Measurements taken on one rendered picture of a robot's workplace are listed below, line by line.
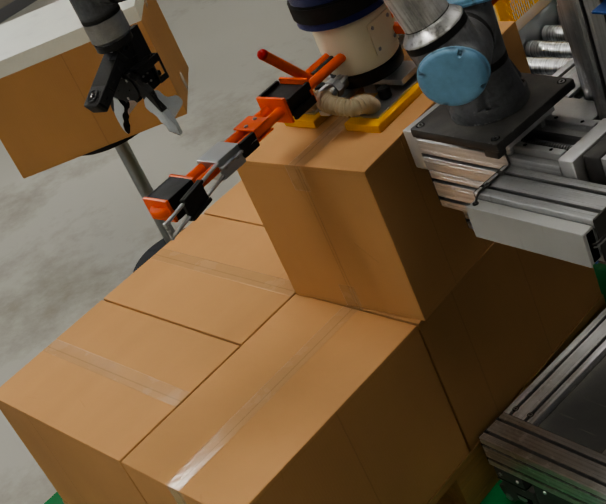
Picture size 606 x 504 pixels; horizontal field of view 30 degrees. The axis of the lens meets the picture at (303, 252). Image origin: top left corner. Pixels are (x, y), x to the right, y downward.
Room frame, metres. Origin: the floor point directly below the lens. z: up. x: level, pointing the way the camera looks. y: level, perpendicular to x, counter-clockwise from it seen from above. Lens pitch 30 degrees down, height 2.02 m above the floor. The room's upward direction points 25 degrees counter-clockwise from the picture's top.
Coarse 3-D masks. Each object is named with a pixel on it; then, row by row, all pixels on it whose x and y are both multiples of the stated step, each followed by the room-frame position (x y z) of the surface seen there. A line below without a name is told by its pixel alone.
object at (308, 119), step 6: (324, 84) 2.40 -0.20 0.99; (306, 114) 2.36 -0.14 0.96; (312, 114) 2.34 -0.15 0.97; (318, 114) 2.33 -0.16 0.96; (300, 120) 2.34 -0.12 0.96; (306, 120) 2.33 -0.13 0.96; (312, 120) 2.32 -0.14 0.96; (318, 120) 2.32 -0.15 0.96; (294, 126) 2.37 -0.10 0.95; (300, 126) 2.35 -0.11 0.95; (306, 126) 2.33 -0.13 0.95; (312, 126) 2.32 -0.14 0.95
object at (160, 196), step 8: (176, 176) 2.05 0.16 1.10; (184, 176) 2.04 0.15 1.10; (168, 184) 2.04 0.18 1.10; (176, 184) 2.02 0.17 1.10; (184, 184) 2.01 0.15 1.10; (192, 184) 2.01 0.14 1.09; (152, 192) 2.03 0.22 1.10; (160, 192) 2.02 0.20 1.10; (168, 192) 2.00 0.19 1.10; (176, 192) 1.99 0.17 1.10; (184, 192) 2.00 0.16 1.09; (144, 200) 2.02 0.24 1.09; (152, 200) 2.00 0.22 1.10; (160, 200) 1.99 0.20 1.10; (168, 200) 1.98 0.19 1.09; (176, 200) 1.98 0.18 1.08; (168, 208) 1.97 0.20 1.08; (176, 208) 1.98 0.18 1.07; (176, 216) 1.97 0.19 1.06
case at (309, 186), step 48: (288, 144) 2.30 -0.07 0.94; (336, 144) 2.20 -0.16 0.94; (384, 144) 2.10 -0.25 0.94; (288, 192) 2.24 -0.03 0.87; (336, 192) 2.12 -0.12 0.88; (384, 192) 2.05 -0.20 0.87; (432, 192) 2.13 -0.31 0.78; (288, 240) 2.30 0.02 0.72; (336, 240) 2.17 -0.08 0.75; (384, 240) 2.05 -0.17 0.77; (432, 240) 2.10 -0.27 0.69; (480, 240) 2.18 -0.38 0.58; (336, 288) 2.23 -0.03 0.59; (384, 288) 2.10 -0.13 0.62; (432, 288) 2.07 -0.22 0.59
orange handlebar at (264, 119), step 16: (496, 0) 2.25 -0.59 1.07; (400, 32) 2.31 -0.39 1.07; (320, 64) 2.31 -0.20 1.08; (336, 64) 2.28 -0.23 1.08; (320, 80) 2.25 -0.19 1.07; (272, 112) 2.17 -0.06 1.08; (240, 128) 2.16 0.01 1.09; (256, 128) 2.13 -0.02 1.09; (272, 128) 2.15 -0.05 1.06; (192, 176) 2.07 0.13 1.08; (160, 208) 1.98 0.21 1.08
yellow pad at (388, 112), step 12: (384, 84) 2.26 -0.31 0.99; (408, 84) 2.26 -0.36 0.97; (384, 96) 2.24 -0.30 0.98; (396, 96) 2.24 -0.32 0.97; (408, 96) 2.22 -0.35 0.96; (384, 108) 2.21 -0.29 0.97; (396, 108) 2.20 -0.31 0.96; (348, 120) 2.24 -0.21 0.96; (360, 120) 2.21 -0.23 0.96; (372, 120) 2.19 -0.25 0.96; (384, 120) 2.17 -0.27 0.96
